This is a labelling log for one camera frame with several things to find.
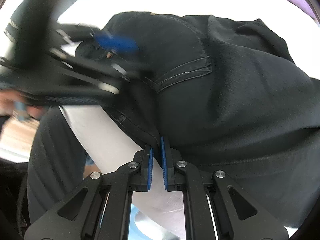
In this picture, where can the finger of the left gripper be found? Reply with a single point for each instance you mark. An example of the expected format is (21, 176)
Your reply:
(115, 43)

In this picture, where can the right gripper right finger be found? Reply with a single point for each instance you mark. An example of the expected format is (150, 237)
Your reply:
(172, 166)

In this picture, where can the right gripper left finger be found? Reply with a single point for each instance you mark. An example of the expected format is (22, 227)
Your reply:
(142, 179)

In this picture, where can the black jeans pants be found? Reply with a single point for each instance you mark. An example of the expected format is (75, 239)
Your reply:
(228, 96)

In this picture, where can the person's left hand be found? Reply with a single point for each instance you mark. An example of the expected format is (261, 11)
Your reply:
(13, 101)

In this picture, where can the person's dark trouser leg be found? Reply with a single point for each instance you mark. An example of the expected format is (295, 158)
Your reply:
(56, 164)

